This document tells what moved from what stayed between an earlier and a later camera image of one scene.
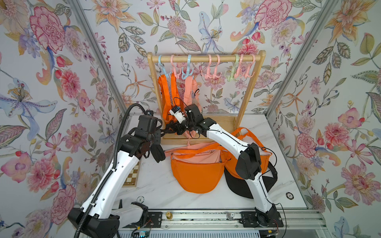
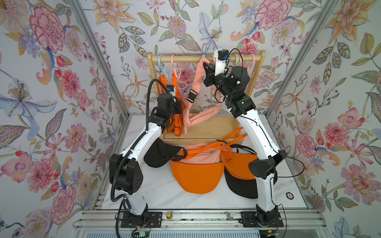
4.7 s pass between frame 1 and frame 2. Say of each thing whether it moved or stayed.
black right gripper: moved
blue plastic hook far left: stayed
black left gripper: moved
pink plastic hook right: stayed
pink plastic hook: stayed
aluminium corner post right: stayed
